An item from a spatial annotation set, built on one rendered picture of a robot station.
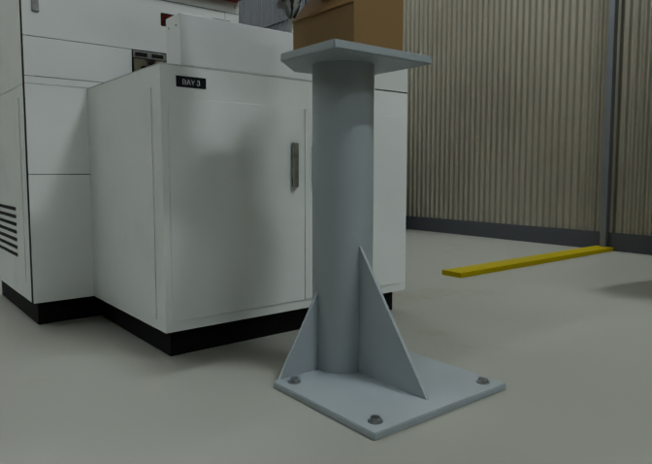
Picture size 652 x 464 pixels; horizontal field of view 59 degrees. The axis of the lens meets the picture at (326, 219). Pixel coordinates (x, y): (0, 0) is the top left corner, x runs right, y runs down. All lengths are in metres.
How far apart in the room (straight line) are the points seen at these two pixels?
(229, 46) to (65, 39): 0.69
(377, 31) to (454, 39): 3.75
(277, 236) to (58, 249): 0.80
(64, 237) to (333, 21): 1.24
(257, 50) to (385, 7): 0.49
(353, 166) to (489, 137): 3.45
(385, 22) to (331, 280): 0.64
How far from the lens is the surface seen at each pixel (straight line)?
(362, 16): 1.43
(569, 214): 4.48
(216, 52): 1.75
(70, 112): 2.22
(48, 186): 2.19
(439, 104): 5.20
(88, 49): 2.27
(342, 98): 1.45
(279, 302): 1.87
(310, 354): 1.54
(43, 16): 2.25
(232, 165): 1.73
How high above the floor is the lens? 0.53
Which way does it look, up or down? 5 degrees down
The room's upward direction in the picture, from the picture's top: straight up
